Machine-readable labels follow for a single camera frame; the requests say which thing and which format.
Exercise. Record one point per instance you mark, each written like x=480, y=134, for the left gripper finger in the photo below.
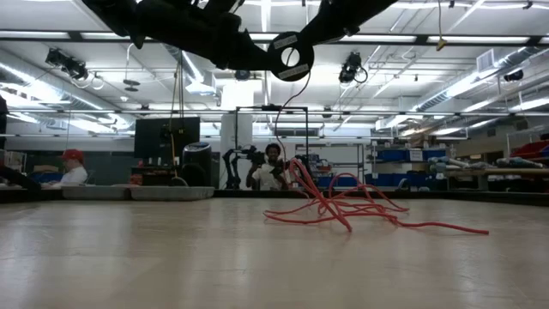
x=244, y=58

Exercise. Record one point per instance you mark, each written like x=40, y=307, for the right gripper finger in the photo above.
x=323, y=32

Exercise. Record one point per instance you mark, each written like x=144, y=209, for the yellow hanging tag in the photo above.
x=441, y=44

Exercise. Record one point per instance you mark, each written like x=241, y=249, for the black monitor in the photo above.
x=150, y=137

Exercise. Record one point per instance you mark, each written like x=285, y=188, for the person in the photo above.
x=77, y=176
x=266, y=178

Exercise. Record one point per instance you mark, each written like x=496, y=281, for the white ceiling vent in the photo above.
x=486, y=61

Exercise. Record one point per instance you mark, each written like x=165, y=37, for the blue storage bin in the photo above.
x=412, y=179
x=394, y=154

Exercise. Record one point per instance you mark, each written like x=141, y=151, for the grey tool kit case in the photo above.
x=171, y=193

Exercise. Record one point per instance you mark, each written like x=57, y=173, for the black ceiling spotlight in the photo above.
x=513, y=76

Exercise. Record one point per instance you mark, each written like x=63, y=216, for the black overhead light bar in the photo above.
x=534, y=40

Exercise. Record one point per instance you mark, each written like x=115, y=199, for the red storage bin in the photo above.
x=532, y=150

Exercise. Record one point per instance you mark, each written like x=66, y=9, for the wooden work table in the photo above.
x=514, y=171

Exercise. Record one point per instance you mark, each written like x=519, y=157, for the black ceiling camera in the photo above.
x=242, y=75
x=351, y=64
x=64, y=62

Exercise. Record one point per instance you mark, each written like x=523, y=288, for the black rig frame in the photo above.
x=272, y=107

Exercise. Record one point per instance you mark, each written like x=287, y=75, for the black aluminium table frame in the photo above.
x=472, y=196

